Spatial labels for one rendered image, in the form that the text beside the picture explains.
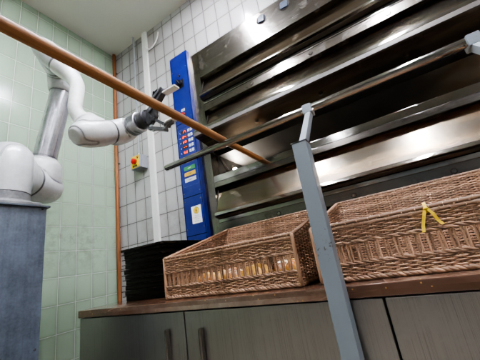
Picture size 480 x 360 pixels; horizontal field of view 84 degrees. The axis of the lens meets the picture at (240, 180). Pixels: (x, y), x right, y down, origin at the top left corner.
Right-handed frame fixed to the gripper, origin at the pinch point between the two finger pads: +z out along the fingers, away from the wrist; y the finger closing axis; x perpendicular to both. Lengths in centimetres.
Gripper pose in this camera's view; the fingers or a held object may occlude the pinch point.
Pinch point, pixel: (176, 101)
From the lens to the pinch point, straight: 114.0
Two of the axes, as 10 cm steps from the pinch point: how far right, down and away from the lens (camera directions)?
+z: 8.4, -2.8, -4.6
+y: 1.5, 9.5, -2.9
